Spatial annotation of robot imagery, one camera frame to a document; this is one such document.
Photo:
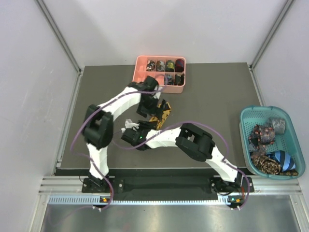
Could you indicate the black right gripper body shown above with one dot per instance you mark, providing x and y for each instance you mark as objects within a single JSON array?
[{"x": 143, "y": 126}]

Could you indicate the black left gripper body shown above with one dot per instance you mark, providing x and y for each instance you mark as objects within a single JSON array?
[{"x": 148, "y": 107}]

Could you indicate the yellow patterned necktie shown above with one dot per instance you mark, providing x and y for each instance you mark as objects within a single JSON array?
[{"x": 166, "y": 112}]

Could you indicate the pink compartment organizer box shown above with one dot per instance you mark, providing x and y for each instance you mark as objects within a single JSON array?
[{"x": 140, "y": 72}]

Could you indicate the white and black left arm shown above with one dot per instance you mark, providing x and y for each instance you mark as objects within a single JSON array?
[{"x": 99, "y": 119}]

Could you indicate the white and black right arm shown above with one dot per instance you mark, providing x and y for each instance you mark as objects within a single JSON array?
[{"x": 196, "y": 143}]

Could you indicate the blue patterned rolled tie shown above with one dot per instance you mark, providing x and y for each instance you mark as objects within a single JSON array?
[{"x": 169, "y": 79}]

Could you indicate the multicolour rolled tie in box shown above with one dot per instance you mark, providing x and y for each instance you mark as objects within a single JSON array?
[{"x": 150, "y": 66}]

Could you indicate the black yellow rolled tie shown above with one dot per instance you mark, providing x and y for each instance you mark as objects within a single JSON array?
[{"x": 179, "y": 79}]

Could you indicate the green yellow rolled tie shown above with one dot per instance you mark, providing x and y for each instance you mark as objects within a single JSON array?
[{"x": 170, "y": 66}]

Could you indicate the maroon rolled tie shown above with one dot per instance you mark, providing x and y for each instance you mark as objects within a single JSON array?
[{"x": 179, "y": 65}]

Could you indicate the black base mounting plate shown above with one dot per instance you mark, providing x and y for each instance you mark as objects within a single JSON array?
[{"x": 189, "y": 184}]

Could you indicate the teal perforated plastic basket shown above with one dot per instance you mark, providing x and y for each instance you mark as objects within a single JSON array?
[{"x": 287, "y": 142}]

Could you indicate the dark orange floral rolled tie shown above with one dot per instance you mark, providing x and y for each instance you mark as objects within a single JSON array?
[{"x": 261, "y": 136}]

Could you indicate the brown paisley rolled tie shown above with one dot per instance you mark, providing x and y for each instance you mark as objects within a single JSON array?
[{"x": 267, "y": 165}]

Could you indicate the blue striped rolled tie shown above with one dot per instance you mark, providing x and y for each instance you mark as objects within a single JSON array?
[{"x": 283, "y": 159}]

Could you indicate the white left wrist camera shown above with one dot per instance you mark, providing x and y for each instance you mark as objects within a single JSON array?
[{"x": 157, "y": 92}]

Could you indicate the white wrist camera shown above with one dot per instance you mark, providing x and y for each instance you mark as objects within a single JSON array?
[
  {"x": 157, "y": 92},
  {"x": 129, "y": 124}
]

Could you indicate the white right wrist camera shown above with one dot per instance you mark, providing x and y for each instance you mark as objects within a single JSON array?
[{"x": 129, "y": 124}]

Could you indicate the right aluminium frame post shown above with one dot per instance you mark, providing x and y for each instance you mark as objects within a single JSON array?
[{"x": 270, "y": 35}]

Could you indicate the aluminium frame post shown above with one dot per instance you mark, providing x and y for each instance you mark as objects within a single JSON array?
[
  {"x": 270, "y": 35},
  {"x": 55, "y": 29}
]

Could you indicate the left aluminium frame post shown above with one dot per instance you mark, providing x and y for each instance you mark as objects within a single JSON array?
[{"x": 55, "y": 29}]

